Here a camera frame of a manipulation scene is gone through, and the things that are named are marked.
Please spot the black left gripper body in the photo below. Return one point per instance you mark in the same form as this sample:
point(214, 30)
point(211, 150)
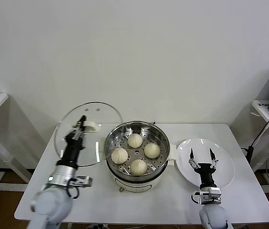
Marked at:
point(73, 149)

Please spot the white round plate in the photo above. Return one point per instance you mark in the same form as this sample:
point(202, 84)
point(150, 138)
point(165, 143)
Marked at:
point(225, 152)

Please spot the white side table with laptop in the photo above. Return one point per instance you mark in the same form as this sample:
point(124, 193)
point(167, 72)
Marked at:
point(263, 112)

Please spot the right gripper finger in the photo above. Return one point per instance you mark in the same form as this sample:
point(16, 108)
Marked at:
point(192, 156)
point(212, 156)

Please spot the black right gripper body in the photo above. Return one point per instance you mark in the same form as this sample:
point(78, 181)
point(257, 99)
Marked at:
point(206, 174)

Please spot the white steamed baozi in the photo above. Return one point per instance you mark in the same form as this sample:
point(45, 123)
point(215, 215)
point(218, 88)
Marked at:
point(119, 155)
point(138, 167)
point(152, 150)
point(135, 140)

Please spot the perforated steel steamer basket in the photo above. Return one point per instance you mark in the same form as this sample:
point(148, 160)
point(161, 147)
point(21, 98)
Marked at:
point(163, 148)

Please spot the stainless steel steamer pot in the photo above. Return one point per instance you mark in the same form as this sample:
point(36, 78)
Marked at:
point(134, 186)

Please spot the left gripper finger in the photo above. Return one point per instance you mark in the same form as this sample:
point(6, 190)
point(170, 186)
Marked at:
point(75, 128)
point(83, 122)

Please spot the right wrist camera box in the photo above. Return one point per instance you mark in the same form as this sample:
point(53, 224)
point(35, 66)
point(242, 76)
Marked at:
point(212, 192)

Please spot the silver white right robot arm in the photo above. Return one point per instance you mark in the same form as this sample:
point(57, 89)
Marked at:
point(213, 214)

